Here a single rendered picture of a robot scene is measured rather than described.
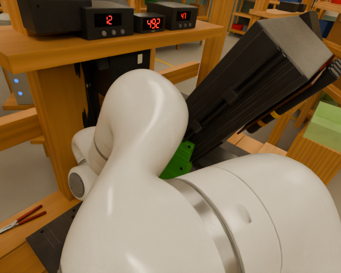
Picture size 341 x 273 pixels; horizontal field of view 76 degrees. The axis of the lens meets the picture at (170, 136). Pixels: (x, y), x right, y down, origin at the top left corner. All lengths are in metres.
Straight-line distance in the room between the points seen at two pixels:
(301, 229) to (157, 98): 0.15
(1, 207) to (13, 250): 1.37
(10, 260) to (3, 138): 0.41
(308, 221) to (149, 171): 0.12
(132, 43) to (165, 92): 0.51
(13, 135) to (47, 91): 0.21
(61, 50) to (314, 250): 0.57
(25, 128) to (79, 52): 0.37
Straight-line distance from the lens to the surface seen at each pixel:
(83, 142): 0.49
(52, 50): 0.58
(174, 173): 0.79
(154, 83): 0.22
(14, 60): 0.56
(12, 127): 0.86
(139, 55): 0.76
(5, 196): 2.43
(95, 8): 0.66
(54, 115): 0.79
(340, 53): 3.83
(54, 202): 1.08
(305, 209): 0.19
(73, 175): 0.57
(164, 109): 0.19
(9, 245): 1.02
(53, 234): 0.97
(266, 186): 0.17
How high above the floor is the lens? 1.70
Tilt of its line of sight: 36 degrees down
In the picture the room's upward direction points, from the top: 8 degrees clockwise
